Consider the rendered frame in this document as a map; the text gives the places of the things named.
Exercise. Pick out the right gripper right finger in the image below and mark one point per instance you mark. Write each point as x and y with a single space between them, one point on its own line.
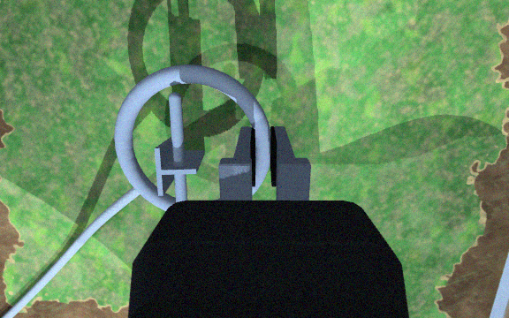
290 175

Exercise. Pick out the white ring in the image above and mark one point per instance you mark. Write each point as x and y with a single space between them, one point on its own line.
182 74

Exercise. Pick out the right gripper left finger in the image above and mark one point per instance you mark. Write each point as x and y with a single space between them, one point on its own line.
237 174

